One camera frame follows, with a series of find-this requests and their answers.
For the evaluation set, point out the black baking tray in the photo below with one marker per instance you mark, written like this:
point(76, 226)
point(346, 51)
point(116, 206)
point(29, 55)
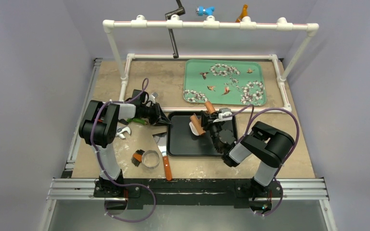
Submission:
point(181, 142)

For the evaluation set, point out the metal scraper orange handle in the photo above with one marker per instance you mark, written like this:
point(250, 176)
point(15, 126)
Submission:
point(161, 141)

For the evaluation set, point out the aluminium rail frame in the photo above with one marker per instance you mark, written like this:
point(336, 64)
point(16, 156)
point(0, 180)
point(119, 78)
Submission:
point(72, 207)

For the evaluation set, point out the white dough ball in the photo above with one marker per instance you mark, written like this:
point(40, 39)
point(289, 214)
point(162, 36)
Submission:
point(193, 129)

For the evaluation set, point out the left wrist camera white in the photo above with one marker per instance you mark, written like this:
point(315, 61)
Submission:
point(152, 97)

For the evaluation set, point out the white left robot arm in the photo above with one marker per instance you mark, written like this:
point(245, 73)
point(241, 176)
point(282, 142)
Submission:
point(99, 128)

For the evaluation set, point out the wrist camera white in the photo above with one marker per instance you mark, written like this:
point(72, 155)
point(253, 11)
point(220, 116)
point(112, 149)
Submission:
point(152, 97)
point(224, 114)

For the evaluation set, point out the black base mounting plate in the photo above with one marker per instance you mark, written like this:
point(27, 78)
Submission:
point(238, 193)

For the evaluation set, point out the green floral tray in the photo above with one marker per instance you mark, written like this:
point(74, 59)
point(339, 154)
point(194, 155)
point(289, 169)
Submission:
point(224, 82)

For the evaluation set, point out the wooden double-ended rolling pin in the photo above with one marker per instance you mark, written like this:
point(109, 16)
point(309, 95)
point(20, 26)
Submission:
point(199, 125)

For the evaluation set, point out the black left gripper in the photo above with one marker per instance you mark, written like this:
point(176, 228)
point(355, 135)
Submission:
point(158, 119)

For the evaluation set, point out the red handled adjustable wrench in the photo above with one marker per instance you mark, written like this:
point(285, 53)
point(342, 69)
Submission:
point(121, 131)

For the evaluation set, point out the blue plastic toy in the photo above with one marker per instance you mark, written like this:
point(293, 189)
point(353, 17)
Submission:
point(200, 11)

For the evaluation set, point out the small orange black brush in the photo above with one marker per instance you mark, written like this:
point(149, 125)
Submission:
point(136, 158)

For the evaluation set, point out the white PVC pipe frame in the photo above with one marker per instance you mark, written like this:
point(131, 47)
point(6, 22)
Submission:
point(211, 23)

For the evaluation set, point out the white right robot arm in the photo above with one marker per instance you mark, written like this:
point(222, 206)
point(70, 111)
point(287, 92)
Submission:
point(271, 145)

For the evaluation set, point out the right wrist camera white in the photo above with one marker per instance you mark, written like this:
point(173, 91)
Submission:
point(224, 114)

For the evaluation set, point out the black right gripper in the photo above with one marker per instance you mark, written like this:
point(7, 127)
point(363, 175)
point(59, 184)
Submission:
point(209, 120)

